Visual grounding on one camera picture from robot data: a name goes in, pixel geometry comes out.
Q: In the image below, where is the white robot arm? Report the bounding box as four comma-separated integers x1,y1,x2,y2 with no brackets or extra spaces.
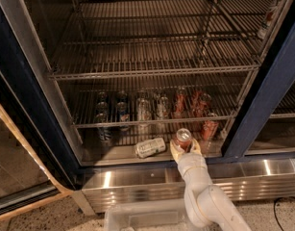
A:
170,140,252,231

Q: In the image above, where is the rear orange soda can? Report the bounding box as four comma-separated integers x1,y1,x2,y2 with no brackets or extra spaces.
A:
191,90,211,117

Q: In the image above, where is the upper wire shelf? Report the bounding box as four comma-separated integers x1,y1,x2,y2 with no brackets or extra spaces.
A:
50,0,271,80

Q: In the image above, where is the silver can front middle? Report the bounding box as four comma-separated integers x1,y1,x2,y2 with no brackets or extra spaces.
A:
137,98,151,127

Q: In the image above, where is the bottle on upper right shelf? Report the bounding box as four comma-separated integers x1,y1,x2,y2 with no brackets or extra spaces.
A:
258,0,282,39

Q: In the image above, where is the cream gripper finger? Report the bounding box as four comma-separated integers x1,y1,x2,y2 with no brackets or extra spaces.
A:
170,140,184,162
190,139,202,155

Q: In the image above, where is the orange soda can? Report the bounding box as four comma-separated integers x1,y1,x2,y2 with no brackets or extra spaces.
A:
191,90,211,117
201,113,219,141

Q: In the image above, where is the front blue pepsi can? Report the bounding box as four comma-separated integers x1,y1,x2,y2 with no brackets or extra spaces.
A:
95,113,111,142

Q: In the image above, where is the white green soda can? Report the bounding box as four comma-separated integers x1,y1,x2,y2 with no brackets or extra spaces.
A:
135,138,166,159

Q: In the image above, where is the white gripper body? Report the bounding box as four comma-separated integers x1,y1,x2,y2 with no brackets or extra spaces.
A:
178,153,208,176

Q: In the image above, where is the rear white soda can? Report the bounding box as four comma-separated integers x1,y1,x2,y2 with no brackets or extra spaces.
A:
156,95,170,119

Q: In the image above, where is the blue fridge center post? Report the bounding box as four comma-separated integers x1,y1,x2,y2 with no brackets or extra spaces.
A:
222,7,295,162

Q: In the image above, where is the middle wire shelf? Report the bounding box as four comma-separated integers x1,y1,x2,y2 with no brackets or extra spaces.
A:
73,81,238,129

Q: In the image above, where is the wire shelf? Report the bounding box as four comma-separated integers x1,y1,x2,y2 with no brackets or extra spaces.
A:
73,81,238,129
50,0,271,80

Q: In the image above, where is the open fridge glass door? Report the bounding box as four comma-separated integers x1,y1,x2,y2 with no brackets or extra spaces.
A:
0,73,72,221

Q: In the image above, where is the steel fridge bottom grille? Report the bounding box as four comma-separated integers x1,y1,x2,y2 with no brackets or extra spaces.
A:
82,159,295,213

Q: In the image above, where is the clear plastic bin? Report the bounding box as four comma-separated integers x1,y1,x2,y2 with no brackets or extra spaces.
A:
104,198,209,231

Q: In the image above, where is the red coke can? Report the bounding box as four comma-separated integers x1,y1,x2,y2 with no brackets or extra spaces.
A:
176,128,192,153

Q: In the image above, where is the front orange soda can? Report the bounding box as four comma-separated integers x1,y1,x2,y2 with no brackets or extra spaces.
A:
201,113,219,141

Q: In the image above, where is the black cable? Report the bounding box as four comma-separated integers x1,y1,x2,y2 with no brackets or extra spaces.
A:
273,195,295,231

